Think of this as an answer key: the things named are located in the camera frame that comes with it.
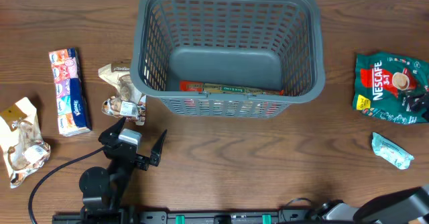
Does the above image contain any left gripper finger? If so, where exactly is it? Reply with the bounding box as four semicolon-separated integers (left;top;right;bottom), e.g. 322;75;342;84
150;129;168;166
98;117;126;144

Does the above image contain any green Nescafe coffee bag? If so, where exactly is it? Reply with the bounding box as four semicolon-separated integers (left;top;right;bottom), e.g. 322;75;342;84
353;52;428;125

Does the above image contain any light teal small packet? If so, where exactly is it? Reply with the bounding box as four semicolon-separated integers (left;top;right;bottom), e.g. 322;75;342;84
371;132;414;170

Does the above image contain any orange red noodle packet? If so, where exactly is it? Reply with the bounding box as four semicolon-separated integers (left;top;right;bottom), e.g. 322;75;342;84
179;80;284;96

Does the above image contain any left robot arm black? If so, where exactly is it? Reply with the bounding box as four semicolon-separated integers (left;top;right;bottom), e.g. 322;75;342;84
79;117;167;213

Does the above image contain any beige mushroom snack bag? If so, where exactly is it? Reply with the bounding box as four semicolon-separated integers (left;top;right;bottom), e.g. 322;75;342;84
98;60;147;125

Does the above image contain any Kleenex tissue multipack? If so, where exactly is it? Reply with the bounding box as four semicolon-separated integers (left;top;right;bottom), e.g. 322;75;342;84
49;48;91;137

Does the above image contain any beige snack bag far left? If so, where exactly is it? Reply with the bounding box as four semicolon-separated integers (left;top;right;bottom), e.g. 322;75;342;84
1;97;51;188

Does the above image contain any grey plastic basket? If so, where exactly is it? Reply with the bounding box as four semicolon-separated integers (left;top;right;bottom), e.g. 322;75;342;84
130;0;325;118

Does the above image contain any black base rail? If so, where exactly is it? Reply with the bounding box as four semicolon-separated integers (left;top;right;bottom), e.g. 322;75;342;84
52;209;354;224

